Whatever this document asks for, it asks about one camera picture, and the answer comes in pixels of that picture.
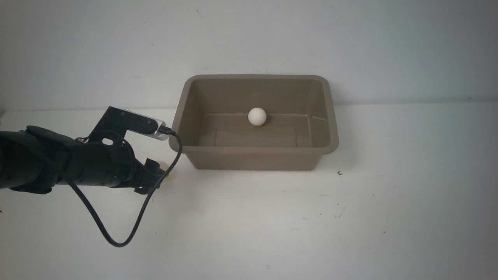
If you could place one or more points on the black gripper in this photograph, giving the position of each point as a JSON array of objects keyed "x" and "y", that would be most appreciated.
[{"x": 115, "y": 166}]

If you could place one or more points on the white ping-pong ball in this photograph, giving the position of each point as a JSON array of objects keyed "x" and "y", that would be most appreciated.
[
  {"x": 163, "y": 166},
  {"x": 257, "y": 116}
]

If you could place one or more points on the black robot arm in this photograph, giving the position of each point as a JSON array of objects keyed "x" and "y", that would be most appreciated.
[{"x": 31, "y": 161}]

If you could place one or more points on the tan plastic bin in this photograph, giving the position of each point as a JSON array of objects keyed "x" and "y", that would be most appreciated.
[{"x": 212, "y": 122}]

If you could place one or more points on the black and white wrist camera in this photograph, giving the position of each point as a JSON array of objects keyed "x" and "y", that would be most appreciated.
[{"x": 115, "y": 122}]

